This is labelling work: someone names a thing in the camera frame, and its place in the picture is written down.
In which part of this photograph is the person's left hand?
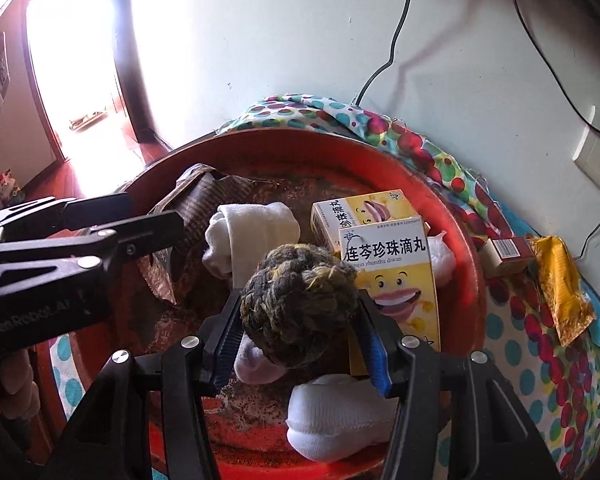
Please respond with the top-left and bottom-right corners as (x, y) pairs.
(0, 350), (43, 423)

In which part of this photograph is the small patterned gift bag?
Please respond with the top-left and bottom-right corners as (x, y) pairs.
(0, 169), (23, 207)

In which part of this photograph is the white crumpled plastic wad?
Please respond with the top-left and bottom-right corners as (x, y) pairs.
(426, 230), (457, 286)

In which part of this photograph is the dark braided rope ball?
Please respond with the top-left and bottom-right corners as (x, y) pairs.
(240, 242), (360, 367)

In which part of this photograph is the wooden door frame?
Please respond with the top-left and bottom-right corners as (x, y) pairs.
(102, 0), (176, 153)

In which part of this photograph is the thin black wire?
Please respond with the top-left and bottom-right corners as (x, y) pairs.
(577, 200), (600, 261)

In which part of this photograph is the yellow medicine box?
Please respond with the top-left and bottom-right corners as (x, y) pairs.
(339, 217), (442, 377)
(311, 189), (407, 256)

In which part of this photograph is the round red tray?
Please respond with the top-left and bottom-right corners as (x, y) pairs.
(35, 132), (490, 480)

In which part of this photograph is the colourful dotted cloth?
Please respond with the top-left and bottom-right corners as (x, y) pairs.
(50, 94), (600, 480)

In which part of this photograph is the red cigarette box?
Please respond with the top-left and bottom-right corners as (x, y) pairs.
(477, 237), (536, 278)

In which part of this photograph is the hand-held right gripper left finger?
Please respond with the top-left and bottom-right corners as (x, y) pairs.
(37, 289), (244, 480)

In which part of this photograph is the brown coffee packet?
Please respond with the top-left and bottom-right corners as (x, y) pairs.
(149, 162), (262, 243)

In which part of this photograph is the gold foil packet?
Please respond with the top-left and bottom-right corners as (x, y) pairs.
(527, 235), (597, 347)

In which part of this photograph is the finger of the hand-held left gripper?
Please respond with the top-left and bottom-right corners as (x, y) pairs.
(0, 210), (187, 307)
(0, 191), (136, 250)

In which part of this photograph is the black power cable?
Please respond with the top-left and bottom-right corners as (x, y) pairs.
(507, 0), (600, 138)

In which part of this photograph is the white sock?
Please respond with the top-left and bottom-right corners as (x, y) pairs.
(203, 201), (302, 287)
(234, 336), (287, 387)
(286, 374), (406, 465)

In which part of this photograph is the thin power cable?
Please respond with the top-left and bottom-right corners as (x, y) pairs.
(354, 0), (453, 106)

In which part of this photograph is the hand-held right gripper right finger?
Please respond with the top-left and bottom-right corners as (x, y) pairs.
(351, 291), (561, 480)

